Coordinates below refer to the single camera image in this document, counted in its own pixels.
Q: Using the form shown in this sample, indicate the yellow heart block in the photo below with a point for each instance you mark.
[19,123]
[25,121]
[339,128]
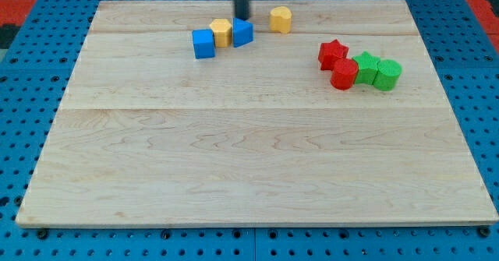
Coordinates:
[280,19]

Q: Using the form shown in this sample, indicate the blue triangle block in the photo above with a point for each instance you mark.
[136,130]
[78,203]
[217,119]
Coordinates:
[242,32]

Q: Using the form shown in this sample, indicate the blue cube block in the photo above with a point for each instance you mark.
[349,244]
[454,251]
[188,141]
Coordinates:
[203,43]

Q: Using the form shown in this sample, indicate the yellow pentagon block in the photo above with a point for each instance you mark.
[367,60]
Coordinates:
[222,30]

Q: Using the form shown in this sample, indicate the light wooden board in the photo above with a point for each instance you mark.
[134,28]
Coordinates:
[148,136]

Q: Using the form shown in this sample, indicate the red star block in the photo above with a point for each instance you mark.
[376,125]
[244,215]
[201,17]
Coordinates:
[330,52]

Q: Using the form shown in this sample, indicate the red cylinder block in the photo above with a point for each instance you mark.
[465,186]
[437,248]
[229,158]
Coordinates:
[344,73]

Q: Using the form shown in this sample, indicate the green star block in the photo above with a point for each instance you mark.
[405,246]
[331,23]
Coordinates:
[367,68]

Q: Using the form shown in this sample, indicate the green cylinder block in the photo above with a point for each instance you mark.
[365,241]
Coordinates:
[387,75]

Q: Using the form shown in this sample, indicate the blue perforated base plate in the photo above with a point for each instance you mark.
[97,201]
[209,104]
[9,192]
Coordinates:
[37,67]

